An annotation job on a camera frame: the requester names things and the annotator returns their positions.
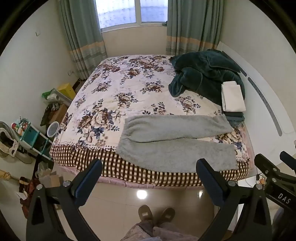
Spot brown wooden nightstand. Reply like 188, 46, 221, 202
49, 104, 68, 124

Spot white pipe roll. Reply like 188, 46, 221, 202
46, 93, 60, 102

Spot white bag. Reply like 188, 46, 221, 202
1, 121, 33, 164

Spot white bucket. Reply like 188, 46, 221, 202
47, 121, 60, 138

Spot person's legs grey pants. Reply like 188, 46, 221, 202
121, 220, 199, 241

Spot window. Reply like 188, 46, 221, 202
96, 0, 168, 32

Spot teal shelf unit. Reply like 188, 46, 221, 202
11, 117, 52, 160

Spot folded dark green cloth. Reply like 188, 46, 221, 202
224, 112, 245, 127

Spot dark green fleece blanket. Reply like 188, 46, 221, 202
168, 49, 245, 106

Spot right green curtain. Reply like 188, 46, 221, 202
166, 0, 225, 56

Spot folded white cloth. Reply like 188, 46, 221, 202
221, 81, 246, 113

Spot grey fleece pants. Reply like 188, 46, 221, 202
116, 115, 238, 173

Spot white bed headboard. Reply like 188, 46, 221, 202
218, 42, 295, 165

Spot right grey slipper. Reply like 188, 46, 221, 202
158, 207, 176, 224

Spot green curtain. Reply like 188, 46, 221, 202
58, 1, 107, 79
166, 0, 225, 56

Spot yellow box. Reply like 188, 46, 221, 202
57, 83, 76, 100

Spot floral bed blanket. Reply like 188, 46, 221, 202
50, 55, 250, 187

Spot cardboard box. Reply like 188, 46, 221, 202
38, 169, 61, 188

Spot left green curtain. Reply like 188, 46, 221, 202
58, 1, 107, 79

